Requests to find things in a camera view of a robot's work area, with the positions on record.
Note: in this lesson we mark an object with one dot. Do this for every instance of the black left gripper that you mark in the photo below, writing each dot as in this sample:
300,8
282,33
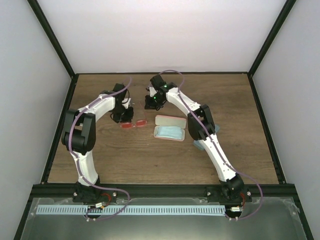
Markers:
127,119

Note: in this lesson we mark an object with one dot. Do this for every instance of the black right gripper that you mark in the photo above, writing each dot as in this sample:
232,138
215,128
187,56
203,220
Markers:
149,105

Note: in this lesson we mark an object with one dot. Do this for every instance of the thin red sunglasses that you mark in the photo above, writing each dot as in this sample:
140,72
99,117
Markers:
139,118

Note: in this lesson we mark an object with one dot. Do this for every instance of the pink glasses case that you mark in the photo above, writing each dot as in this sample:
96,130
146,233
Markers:
165,120

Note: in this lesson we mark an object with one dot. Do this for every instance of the light blue cloth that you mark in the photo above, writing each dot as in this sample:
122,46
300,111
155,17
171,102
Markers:
170,132

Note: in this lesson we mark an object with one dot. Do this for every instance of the grey glasses case green lining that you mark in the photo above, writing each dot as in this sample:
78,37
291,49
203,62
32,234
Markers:
197,144

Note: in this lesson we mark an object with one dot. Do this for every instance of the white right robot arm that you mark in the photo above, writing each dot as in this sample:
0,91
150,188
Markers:
201,128

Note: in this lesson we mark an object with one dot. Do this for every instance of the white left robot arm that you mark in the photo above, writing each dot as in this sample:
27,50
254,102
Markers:
79,129

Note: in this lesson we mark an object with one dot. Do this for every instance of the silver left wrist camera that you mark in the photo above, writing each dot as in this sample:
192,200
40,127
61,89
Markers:
126,102

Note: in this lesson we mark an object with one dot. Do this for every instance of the black front mounting rail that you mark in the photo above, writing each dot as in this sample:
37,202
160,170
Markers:
213,193

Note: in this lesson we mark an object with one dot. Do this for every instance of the light blue slotted cable duct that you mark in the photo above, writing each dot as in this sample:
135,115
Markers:
133,210

